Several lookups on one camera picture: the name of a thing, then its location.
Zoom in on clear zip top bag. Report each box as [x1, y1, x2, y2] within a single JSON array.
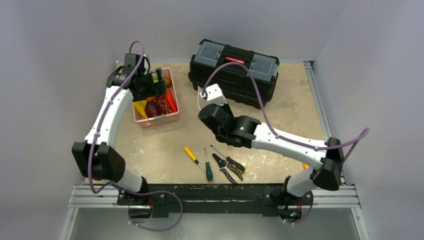
[[196, 86, 207, 111]]

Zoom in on yellow toy banana upper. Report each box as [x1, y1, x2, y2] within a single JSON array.
[[134, 100, 148, 119]]

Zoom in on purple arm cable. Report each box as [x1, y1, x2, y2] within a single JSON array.
[[202, 62, 371, 163], [87, 40, 147, 195]]

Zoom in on orange toy carrot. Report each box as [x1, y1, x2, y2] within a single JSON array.
[[164, 87, 178, 113]]

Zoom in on black orange screwdriver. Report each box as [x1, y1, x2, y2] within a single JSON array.
[[210, 145, 246, 174]]

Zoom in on yellow handled screwdriver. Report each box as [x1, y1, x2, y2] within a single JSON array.
[[184, 146, 205, 172]]

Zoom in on green handled screwdriver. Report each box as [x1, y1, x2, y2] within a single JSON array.
[[204, 148, 213, 183]]

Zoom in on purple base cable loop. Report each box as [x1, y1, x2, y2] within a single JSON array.
[[127, 190, 185, 233]]

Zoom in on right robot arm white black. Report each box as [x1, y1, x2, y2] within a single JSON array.
[[198, 104, 344, 204]]

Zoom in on pink plastic basket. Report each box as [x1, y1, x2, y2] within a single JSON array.
[[132, 67, 180, 128]]

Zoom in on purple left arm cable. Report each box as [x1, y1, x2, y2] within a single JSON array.
[[87, 40, 147, 195]]

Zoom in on black plastic toolbox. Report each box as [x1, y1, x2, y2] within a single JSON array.
[[188, 39, 280, 109]]

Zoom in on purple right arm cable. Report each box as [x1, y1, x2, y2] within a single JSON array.
[[202, 62, 371, 163]]

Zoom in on purple toy grapes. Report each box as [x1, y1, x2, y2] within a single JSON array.
[[155, 96, 173, 115]]

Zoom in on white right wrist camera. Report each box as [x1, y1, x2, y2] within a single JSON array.
[[202, 83, 228, 107]]

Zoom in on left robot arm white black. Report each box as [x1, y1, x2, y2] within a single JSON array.
[[71, 53, 166, 205]]

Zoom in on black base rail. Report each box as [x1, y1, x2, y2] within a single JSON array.
[[117, 183, 314, 220]]

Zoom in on orange toy fruit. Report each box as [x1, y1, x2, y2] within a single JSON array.
[[164, 76, 173, 88]]

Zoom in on red toy pomegranate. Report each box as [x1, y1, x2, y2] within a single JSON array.
[[144, 101, 162, 118]]

